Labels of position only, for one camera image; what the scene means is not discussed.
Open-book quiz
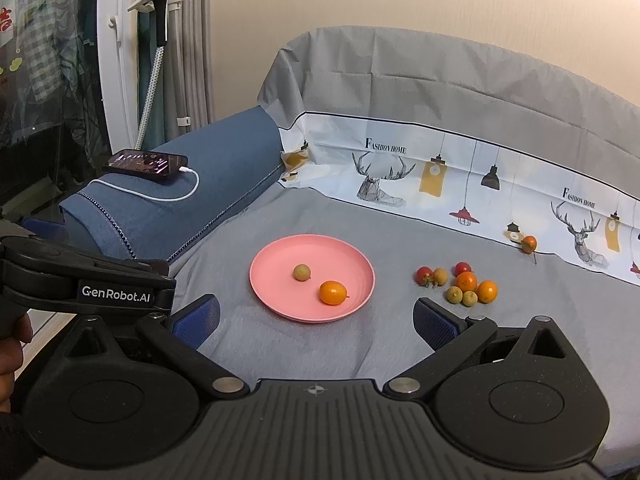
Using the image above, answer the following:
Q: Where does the blue cushion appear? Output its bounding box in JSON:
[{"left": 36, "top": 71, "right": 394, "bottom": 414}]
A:
[{"left": 59, "top": 105, "right": 285, "bottom": 273}]

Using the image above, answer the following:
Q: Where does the black smartphone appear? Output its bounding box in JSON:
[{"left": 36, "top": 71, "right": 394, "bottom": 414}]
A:
[{"left": 102, "top": 149, "right": 190, "bottom": 181}]

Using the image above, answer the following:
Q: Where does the checked shirt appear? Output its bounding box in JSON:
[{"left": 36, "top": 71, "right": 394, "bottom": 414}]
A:
[{"left": 15, "top": 0, "right": 83, "bottom": 103}]

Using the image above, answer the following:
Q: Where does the black garment steamer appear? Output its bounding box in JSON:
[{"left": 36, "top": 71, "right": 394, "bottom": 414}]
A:
[{"left": 132, "top": 0, "right": 175, "bottom": 153}]

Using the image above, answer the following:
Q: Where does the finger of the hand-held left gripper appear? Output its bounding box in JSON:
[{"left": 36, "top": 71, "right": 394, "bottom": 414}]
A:
[{"left": 20, "top": 216, "right": 68, "bottom": 248}]

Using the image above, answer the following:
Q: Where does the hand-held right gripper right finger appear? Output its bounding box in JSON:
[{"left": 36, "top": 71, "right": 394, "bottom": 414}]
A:
[{"left": 382, "top": 297, "right": 572, "bottom": 402}]

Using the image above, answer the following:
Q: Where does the person's left hand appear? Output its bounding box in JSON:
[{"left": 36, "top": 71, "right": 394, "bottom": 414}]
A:
[{"left": 0, "top": 310, "right": 34, "bottom": 413}]

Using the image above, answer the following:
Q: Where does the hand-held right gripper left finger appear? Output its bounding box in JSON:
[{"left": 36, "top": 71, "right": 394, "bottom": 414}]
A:
[{"left": 62, "top": 294, "right": 251, "bottom": 402}]

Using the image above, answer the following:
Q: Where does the pink plate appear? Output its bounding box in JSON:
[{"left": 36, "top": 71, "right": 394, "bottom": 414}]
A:
[{"left": 249, "top": 234, "right": 376, "bottom": 324}]

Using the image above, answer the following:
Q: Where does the grey printed bed sheet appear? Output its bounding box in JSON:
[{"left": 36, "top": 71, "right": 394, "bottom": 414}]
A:
[{"left": 170, "top": 25, "right": 640, "bottom": 471}]

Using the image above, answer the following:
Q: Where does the white curved frame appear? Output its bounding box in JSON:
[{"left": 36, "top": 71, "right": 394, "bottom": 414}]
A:
[{"left": 96, "top": 0, "right": 146, "bottom": 153}]

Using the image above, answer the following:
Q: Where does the white charging cable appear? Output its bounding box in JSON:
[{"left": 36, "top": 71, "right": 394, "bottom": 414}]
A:
[{"left": 97, "top": 166, "right": 201, "bottom": 203}]

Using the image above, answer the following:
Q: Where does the grey curtain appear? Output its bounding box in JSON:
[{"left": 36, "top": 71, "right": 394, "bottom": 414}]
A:
[{"left": 165, "top": 0, "right": 216, "bottom": 143}]

